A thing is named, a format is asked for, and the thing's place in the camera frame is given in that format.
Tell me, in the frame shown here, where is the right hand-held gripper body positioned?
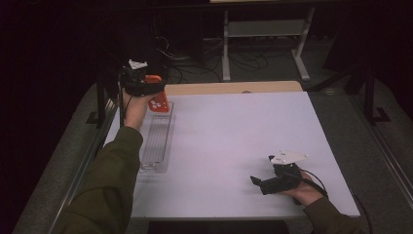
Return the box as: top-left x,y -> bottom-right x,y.
259,149 -> 310,196

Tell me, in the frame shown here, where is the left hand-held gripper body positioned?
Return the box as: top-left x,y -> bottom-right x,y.
119,58 -> 150,98

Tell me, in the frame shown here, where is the orange phone case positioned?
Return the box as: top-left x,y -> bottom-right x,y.
144,74 -> 170,114

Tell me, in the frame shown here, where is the clear plastic tray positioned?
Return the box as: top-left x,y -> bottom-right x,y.
139,100 -> 177,174

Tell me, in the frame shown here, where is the person's right hand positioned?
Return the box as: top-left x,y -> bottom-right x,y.
281,170 -> 325,208

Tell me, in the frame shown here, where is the person's left hand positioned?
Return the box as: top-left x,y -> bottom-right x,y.
121,89 -> 157,131

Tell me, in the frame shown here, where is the black metal stand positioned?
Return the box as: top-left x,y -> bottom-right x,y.
86,76 -> 109,130
362,64 -> 393,126

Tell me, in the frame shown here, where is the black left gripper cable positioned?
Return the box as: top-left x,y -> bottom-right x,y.
117,69 -> 134,129

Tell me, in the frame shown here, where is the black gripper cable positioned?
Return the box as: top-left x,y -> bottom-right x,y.
117,69 -> 134,129
298,169 -> 374,234

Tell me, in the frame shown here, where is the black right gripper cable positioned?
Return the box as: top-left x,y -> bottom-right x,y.
298,169 -> 374,234

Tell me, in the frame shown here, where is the tangle of floor cables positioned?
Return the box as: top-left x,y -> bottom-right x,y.
152,19 -> 281,84

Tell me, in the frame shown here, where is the aluminium rail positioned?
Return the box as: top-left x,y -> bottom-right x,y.
48,98 -> 120,234
349,96 -> 413,209

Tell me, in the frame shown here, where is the white metal desk frame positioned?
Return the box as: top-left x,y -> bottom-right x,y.
222,8 -> 317,82

